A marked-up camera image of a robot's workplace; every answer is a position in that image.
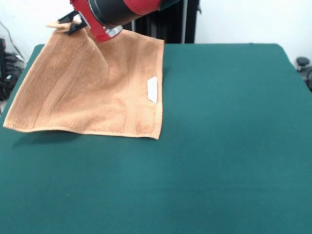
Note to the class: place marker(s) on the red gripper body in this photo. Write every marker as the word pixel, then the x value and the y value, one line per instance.
pixel 95 29

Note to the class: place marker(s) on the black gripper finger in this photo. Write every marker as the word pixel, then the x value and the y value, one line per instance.
pixel 78 27
pixel 69 17

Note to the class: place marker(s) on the tan terry towel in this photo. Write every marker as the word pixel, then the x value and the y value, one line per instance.
pixel 85 92

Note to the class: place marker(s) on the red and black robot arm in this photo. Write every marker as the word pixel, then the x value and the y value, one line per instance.
pixel 117 12

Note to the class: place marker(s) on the black equipment pile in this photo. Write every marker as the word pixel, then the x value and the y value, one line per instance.
pixel 9 80

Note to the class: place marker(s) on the dark green table cloth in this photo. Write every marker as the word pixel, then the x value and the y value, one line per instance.
pixel 219 146

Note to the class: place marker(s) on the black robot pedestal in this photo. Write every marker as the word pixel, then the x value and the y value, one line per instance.
pixel 175 24

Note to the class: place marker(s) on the dark pedestal leg with knob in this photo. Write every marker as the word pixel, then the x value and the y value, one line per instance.
pixel 302 61

